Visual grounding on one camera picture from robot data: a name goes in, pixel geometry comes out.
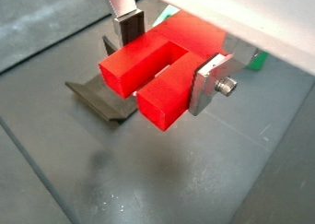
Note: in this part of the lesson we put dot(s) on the red double-square block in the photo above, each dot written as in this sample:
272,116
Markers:
154,66

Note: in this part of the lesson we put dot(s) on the green shape-sorting board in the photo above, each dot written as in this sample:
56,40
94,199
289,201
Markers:
261,55

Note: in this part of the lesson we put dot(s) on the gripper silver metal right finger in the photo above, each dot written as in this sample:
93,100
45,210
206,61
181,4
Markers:
213,76

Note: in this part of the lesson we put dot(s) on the black L-shaped cradle stand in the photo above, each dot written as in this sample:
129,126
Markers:
104,100

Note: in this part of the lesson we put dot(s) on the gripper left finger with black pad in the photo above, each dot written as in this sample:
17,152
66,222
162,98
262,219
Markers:
129,19

